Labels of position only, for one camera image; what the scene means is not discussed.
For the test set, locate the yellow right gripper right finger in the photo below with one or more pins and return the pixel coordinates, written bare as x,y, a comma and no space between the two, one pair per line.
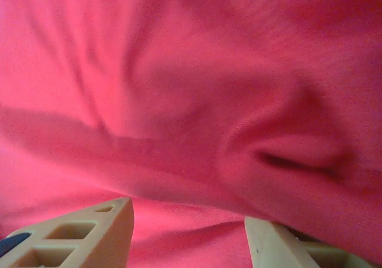
274,247

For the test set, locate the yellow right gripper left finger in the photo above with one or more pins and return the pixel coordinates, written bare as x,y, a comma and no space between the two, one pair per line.
98,247

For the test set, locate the red t-shirt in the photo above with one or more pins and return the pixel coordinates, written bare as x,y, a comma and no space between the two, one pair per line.
191,86

